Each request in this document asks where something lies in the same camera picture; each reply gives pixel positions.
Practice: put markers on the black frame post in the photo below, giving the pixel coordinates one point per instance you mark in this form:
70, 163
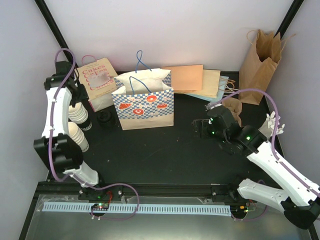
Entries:
48, 17
289, 17

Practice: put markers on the tan flat paper bag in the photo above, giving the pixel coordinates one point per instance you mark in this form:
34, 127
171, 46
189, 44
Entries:
210, 84

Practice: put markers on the light blue cable duct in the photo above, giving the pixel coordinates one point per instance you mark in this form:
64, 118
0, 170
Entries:
120, 208

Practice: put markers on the black coffee cup lids stack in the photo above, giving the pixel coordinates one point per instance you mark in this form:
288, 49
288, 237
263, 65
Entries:
105, 119

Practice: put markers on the far paper cup stack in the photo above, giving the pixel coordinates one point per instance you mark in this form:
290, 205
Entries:
78, 114

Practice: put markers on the near paper cup stack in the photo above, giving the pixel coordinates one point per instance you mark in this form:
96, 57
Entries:
77, 135

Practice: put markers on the standing brown paper bag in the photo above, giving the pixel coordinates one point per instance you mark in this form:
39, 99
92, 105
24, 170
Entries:
261, 61

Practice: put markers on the right black frame post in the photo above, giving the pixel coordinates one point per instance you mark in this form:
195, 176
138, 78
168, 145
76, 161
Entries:
289, 17

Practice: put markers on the blue checkered paper bag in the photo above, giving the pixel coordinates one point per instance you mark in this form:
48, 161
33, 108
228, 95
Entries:
144, 98

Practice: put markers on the light blue flat paper bag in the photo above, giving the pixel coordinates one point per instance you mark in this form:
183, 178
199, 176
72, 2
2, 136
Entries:
226, 86

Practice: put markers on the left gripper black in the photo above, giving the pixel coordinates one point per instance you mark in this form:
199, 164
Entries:
84, 96

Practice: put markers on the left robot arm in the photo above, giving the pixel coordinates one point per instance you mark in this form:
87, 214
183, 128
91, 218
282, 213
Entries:
56, 147

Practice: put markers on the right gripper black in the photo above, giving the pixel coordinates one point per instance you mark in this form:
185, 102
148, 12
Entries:
196, 128

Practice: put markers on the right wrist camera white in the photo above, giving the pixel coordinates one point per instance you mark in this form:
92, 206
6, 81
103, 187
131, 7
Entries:
212, 105

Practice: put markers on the left black frame post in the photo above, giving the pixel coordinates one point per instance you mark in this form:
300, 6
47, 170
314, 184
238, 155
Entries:
48, 17

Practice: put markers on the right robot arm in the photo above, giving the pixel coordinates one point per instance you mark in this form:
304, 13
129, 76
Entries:
298, 198

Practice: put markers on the paper cup stack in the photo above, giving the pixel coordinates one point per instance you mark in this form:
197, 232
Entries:
77, 135
78, 114

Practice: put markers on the orange flat paper bag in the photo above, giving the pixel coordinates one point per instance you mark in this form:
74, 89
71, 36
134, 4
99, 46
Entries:
186, 78

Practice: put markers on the Cakes printed paper bag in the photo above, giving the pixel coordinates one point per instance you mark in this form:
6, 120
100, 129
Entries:
98, 78

